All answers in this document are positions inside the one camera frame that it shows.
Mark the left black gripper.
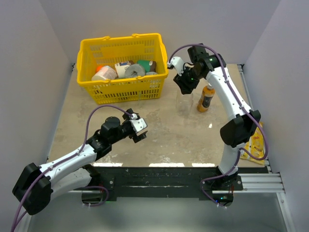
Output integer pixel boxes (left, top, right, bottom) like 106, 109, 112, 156
110, 109, 146, 145

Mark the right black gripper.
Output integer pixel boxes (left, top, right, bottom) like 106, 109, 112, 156
174, 65, 203, 94

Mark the clear plastic bottle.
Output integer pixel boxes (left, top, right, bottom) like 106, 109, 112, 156
176, 90, 194, 116

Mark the orange drink bottle blue label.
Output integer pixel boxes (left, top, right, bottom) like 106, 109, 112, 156
197, 85, 215, 113

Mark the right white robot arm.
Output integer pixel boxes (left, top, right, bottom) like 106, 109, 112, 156
167, 43, 261, 190

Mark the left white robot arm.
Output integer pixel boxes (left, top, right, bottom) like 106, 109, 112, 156
12, 108, 148, 215

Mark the white bottle orange cap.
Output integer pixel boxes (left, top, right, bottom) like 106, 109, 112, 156
91, 66, 118, 81

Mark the brown packet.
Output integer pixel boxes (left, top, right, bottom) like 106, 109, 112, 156
149, 60, 156, 72

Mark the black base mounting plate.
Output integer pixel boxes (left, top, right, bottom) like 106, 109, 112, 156
82, 165, 267, 206

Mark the green packet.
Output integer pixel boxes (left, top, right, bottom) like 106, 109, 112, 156
137, 60, 152, 73

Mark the grey tape roll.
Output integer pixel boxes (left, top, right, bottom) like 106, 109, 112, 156
125, 64, 146, 78

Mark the yellow plastic shopping basket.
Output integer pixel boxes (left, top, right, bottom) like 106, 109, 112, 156
76, 33, 169, 104

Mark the white labelled carton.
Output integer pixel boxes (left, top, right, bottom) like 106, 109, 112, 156
114, 60, 135, 78

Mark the yellow snack bag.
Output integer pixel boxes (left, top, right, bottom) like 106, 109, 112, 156
240, 127, 265, 165

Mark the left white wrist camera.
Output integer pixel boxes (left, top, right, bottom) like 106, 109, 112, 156
129, 113, 148, 133

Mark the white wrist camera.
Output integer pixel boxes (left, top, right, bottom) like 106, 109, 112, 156
167, 57, 184, 76
129, 113, 148, 133

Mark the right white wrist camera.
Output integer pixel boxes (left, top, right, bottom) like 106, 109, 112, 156
167, 57, 184, 76

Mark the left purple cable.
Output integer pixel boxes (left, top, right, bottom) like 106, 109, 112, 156
10, 104, 136, 232

